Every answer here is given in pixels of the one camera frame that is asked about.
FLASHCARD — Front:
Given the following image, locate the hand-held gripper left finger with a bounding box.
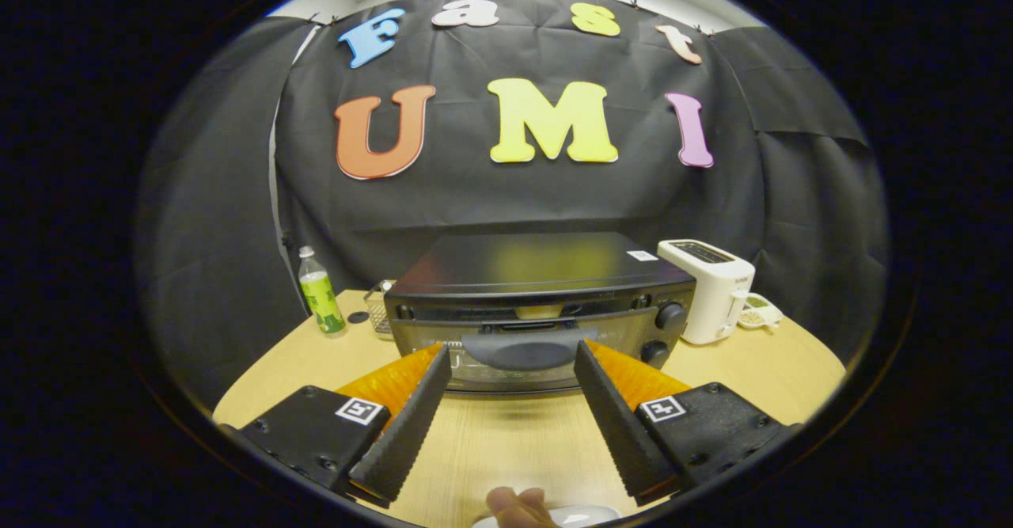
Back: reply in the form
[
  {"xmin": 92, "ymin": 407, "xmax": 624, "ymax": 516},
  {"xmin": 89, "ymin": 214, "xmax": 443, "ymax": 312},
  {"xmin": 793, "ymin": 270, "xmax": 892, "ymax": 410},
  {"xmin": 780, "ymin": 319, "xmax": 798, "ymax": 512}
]
[{"xmin": 218, "ymin": 344, "xmax": 453, "ymax": 509}]

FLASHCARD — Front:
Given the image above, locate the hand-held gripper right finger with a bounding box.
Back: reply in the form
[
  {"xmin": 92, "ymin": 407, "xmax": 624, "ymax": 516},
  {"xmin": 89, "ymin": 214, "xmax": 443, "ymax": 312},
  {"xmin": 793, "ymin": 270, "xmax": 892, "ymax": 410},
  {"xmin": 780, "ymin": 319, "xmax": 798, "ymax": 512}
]
[{"xmin": 574, "ymin": 340, "xmax": 802, "ymax": 505}]

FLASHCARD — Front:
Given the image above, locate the black toaster oven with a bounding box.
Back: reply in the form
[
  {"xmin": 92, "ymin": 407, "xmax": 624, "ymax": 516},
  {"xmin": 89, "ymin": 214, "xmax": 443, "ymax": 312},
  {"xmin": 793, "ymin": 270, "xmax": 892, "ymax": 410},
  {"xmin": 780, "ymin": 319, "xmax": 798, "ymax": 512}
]
[{"xmin": 384, "ymin": 232, "xmax": 697, "ymax": 394}]

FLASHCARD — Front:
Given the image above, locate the white pop-up toaster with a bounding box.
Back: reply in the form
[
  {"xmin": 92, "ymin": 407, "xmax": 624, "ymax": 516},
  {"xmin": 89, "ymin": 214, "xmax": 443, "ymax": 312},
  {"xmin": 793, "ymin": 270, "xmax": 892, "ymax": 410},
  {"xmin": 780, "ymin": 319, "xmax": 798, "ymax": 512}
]
[{"xmin": 657, "ymin": 239, "xmax": 757, "ymax": 346}]

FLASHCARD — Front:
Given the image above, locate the white square plate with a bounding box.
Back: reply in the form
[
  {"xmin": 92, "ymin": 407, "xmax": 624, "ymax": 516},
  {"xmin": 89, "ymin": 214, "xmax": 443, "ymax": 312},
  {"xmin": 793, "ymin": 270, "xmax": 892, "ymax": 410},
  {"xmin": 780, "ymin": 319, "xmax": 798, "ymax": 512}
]
[{"xmin": 472, "ymin": 504, "xmax": 622, "ymax": 528}]

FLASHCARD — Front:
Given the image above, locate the green label plastic bottle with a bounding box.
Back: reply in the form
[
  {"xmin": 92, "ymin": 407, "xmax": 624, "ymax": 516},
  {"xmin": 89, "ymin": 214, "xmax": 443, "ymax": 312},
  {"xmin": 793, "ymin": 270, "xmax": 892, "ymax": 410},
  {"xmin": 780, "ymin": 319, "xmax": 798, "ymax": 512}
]
[{"xmin": 298, "ymin": 245, "xmax": 347, "ymax": 336}]

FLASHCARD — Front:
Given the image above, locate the small white divided dish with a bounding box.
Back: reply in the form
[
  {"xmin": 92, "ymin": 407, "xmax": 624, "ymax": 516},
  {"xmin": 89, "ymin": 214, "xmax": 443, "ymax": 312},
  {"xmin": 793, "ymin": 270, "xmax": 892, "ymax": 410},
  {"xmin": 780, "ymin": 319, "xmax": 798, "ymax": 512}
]
[{"xmin": 738, "ymin": 293, "xmax": 784, "ymax": 329}]

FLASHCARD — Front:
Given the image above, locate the small wire basket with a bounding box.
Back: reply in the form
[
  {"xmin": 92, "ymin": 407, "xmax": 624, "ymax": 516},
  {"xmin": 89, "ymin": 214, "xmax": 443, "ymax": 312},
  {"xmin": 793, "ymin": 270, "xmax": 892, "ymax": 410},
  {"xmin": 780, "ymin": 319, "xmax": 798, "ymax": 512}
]
[{"xmin": 364, "ymin": 279, "xmax": 396, "ymax": 337}]

